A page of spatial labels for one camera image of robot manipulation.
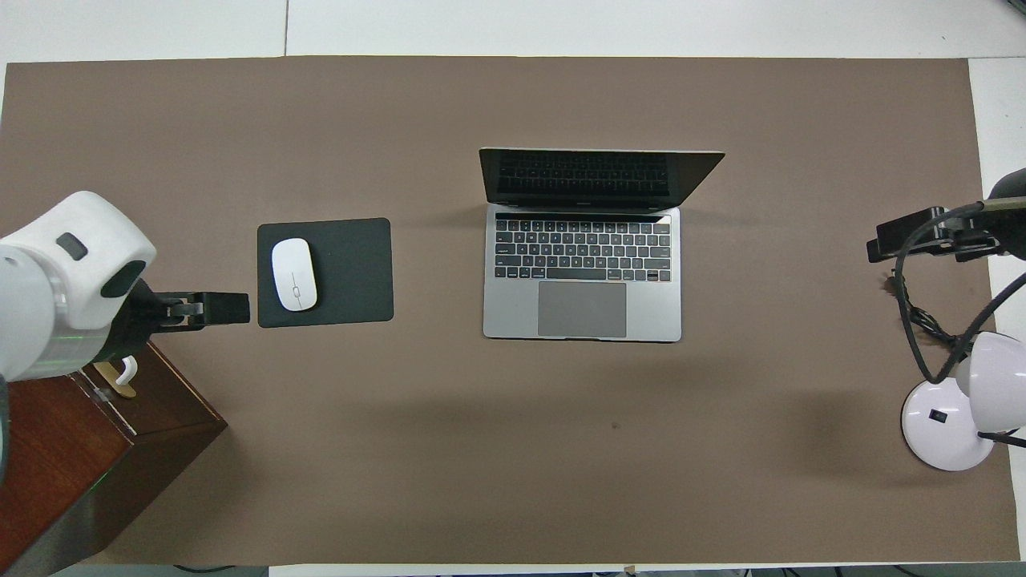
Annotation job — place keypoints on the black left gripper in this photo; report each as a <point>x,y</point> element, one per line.
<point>140,320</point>

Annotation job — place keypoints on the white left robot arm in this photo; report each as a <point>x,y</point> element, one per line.
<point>48,296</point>

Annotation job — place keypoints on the silver laptop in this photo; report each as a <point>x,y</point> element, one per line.
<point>581,308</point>

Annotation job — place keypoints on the white desk lamp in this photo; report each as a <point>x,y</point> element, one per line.
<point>946,425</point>

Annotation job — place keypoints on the dark wooden box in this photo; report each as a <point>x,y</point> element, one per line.
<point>80,449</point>

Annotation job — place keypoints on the brown table mat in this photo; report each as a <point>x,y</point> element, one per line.
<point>481,465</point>

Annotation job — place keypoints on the black mouse pad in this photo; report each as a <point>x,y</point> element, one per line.
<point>353,272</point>

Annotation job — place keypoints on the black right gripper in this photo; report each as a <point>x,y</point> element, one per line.
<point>1011,232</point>

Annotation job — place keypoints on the white computer mouse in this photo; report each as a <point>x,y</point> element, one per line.
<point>294,274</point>

